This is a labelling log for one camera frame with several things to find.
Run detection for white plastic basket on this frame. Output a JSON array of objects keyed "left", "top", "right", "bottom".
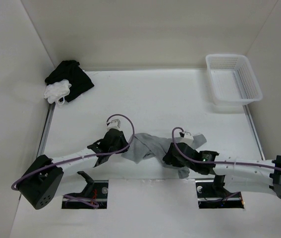
[{"left": 205, "top": 54, "right": 263, "bottom": 107}]

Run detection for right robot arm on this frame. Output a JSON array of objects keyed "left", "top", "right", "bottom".
[{"left": 163, "top": 143, "right": 281, "bottom": 200}]

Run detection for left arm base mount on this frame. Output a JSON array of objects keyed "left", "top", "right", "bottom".
[{"left": 61, "top": 171, "right": 109, "bottom": 209}]

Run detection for black folded tank top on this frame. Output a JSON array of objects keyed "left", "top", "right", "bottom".
[{"left": 45, "top": 60, "right": 94, "bottom": 103}]

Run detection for grey tank top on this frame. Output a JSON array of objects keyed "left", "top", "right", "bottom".
[{"left": 121, "top": 132, "right": 208, "bottom": 179}]

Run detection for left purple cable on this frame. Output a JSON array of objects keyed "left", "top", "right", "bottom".
[{"left": 11, "top": 113, "right": 136, "bottom": 208}]

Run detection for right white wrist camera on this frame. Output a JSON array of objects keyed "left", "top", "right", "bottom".
[{"left": 179, "top": 131, "right": 194, "bottom": 145}]

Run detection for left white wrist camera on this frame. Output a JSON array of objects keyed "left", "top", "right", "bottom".
[{"left": 106, "top": 119, "right": 121, "bottom": 131}]

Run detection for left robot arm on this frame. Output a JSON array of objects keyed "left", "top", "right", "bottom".
[{"left": 13, "top": 128, "right": 134, "bottom": 210}]

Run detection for white folded tank top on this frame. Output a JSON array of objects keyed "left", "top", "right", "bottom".
[{"left": 44, "top": 79, "right": 72, "bottom": 105}]

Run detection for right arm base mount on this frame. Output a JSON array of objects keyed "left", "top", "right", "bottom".
[{"left": 195, "top": 176, "right": 244, "bottom": 209}]

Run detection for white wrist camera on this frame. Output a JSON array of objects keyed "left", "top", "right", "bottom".
[
  {"left": 106, "top": 119, "right": 121, "bottom": 131},
  {"left": 179, "top": 131, "right": 194, "bottom": 145}
]

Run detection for left aluminium table rail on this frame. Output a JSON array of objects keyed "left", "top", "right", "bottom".
[{"left": 33, "top": 104, "right": 56, "bottom": 162}]

